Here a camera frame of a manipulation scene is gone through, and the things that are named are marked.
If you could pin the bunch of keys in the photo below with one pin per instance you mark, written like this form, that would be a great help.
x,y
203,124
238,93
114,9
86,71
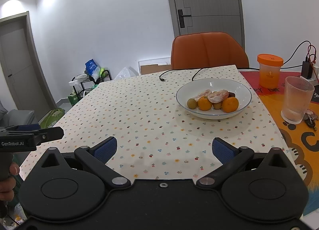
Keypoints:
x,y
311,119

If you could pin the white power strip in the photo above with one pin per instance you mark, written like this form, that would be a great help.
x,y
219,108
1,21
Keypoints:
x,y
315,71

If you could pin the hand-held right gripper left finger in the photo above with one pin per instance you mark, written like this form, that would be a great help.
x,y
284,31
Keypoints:
x,y
106,150

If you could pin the white board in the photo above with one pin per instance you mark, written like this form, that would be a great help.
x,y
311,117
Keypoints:
x,y
152,61

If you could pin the large orange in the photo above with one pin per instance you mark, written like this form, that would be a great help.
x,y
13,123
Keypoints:
x,y
204,103
230,104

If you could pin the person's left hand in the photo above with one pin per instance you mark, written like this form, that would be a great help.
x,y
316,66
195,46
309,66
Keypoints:
x,y
6,190

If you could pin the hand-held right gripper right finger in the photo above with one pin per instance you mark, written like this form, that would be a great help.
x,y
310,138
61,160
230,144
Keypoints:
x,y
223,151

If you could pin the blue bag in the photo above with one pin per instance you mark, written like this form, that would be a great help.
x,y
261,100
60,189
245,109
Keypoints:
x,y
91,66

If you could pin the black charger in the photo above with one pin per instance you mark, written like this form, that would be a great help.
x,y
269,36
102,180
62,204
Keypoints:
x,y
307,69

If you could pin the cardboard sheet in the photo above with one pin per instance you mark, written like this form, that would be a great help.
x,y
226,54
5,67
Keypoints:
x,y
154,68

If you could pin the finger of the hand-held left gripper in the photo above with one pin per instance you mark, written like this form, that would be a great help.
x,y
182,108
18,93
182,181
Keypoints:
x,y
49,134
25,127

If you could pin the green bag on floor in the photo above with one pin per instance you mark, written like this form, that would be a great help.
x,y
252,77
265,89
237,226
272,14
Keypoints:
x,y
51,118

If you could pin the orange chair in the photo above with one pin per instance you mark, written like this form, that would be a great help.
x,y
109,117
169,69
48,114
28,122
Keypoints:
x,y
206,50

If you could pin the grey sofa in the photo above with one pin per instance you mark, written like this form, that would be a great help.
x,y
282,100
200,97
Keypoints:
x,y
17,118

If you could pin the colourful cartoon tablecloth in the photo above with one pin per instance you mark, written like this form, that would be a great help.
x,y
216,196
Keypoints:
x,y
299,145

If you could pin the white plate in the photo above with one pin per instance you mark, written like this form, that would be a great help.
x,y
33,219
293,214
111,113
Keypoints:
x,y
214,84

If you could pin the green box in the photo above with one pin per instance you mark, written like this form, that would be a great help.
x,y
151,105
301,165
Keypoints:
x,y
73,99

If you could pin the clear plastic bag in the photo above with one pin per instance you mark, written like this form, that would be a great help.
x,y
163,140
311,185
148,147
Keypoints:
x,y
124,73

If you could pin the grey side door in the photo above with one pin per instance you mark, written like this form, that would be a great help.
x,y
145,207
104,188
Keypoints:
x,y
15,65

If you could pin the dark red plum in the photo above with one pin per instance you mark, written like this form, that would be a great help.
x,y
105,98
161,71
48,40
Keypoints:
x,y
232,94

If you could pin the black shoe rack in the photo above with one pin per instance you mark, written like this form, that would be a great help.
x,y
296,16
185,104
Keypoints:
x,y
109,75

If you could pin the orange lidded cup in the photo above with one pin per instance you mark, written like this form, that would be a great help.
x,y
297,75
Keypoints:
x,y
269,70

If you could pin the yellow-green packet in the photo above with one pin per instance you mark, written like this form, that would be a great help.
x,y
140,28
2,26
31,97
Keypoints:
x,y
101,71

